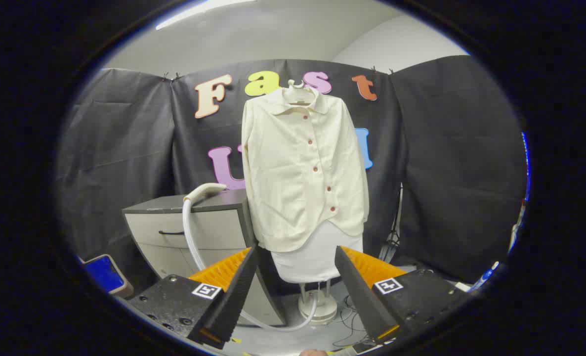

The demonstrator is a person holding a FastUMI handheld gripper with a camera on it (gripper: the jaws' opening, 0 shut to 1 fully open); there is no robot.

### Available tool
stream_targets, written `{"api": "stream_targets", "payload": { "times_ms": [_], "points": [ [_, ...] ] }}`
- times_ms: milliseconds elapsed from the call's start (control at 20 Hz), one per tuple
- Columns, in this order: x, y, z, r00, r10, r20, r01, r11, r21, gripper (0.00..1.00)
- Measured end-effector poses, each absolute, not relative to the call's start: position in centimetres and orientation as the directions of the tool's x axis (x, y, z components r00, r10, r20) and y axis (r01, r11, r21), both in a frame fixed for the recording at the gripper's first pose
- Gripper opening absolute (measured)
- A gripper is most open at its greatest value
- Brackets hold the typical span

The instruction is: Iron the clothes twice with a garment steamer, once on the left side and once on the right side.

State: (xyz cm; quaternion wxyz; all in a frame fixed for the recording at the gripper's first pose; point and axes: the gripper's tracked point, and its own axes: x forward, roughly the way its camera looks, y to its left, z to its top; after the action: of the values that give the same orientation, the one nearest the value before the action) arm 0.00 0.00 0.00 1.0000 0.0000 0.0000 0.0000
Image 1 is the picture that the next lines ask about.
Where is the white mannequin torso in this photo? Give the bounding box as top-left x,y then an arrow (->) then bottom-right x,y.
271,79 -> 364,283

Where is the white steamer hose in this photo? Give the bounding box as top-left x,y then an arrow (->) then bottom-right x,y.
182,198 -> 319,333

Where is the blue screen device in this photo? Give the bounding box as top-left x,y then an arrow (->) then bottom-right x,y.
78,254 -> 134,299

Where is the white round stand base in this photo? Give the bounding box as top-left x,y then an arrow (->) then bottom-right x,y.
298,279 -> 338,325

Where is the dark tripod stand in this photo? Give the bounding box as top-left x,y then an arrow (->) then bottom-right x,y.
378,183 -> 403,263

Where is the grey cabinet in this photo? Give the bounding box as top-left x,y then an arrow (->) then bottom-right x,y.
122,189 -> 288,327

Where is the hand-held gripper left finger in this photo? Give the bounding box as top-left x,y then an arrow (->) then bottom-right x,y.
127,246 -> 259,350

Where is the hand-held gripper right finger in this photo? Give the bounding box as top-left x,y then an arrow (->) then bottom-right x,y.
335,246 -> 471,344

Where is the cream button shirt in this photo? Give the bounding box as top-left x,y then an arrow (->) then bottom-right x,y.
241,87 -> 370,253

